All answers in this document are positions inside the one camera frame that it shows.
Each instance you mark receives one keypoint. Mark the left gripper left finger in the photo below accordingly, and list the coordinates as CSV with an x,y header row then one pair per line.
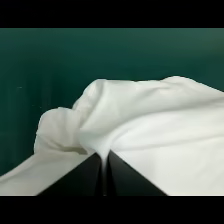
x,y
83,181

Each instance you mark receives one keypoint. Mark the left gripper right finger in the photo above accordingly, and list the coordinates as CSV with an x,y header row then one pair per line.
x,y
128,182

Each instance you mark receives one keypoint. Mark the white shirt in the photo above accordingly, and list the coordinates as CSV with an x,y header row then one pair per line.
x,y
156,133

